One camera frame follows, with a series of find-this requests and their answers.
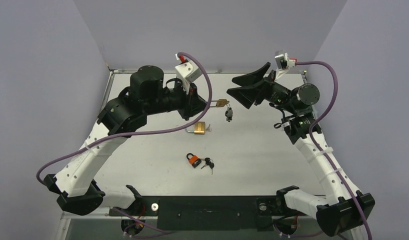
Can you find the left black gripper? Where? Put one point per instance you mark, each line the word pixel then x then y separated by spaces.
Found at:
pixel 191 101

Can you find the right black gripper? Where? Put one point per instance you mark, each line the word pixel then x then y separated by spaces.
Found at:
pixel 267 87

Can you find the small padlock with keys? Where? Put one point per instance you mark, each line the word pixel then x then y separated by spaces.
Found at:
pixel 218 103

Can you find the brass padlock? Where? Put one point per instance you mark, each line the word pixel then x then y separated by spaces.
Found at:
pixel 199 128

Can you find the silver key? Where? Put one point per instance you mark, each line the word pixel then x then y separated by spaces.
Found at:
pixel 208 129

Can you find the orange black padlock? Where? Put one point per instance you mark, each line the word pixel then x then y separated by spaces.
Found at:
pixel 194 160

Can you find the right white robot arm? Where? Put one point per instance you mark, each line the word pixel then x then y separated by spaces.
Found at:
pixel 343 207

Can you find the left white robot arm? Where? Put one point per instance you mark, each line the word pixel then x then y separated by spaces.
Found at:
pixel 147 94

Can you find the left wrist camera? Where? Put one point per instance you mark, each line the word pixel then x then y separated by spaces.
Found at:
pixel 187 72

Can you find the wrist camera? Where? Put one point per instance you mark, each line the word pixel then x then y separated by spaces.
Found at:
pixel 187 72
pixel 284 64

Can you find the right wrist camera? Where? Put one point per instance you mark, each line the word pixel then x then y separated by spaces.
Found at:
pixel 284 64

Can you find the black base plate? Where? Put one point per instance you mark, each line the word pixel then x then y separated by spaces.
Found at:
pixel 209 213

